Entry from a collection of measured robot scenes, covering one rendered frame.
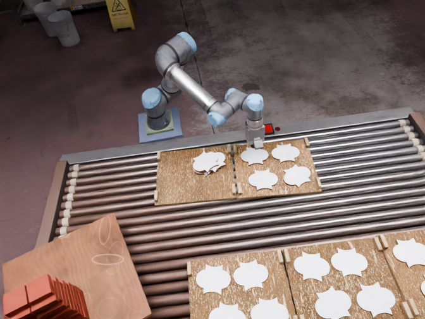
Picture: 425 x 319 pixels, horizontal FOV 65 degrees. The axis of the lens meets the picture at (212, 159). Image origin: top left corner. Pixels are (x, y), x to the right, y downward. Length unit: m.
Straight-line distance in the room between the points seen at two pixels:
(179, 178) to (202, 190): 0.15
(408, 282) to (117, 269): 1.17
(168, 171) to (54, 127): 2.27
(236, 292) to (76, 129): 2.73
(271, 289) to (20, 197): 2.53
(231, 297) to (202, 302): 0.12
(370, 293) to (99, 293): 1.06
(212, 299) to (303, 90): 2.72
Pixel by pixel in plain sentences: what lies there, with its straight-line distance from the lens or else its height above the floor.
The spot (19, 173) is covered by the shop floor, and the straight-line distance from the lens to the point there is 3.65.
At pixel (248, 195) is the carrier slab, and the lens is 1.69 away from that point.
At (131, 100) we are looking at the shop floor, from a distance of 3.85.
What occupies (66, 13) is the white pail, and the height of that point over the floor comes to 0.33.
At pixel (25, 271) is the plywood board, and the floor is 1.04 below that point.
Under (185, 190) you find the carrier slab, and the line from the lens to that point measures 1.73.
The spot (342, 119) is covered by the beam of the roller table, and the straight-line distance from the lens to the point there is 2.12.
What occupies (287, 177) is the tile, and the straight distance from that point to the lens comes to 1.74.
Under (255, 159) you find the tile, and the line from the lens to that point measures 1.81.
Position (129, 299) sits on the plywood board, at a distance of 1.43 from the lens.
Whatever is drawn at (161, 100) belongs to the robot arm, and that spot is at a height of 1.08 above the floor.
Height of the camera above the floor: 2.34
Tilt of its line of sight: 50 degrees down
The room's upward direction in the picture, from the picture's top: 8 degrees counter-clockwise
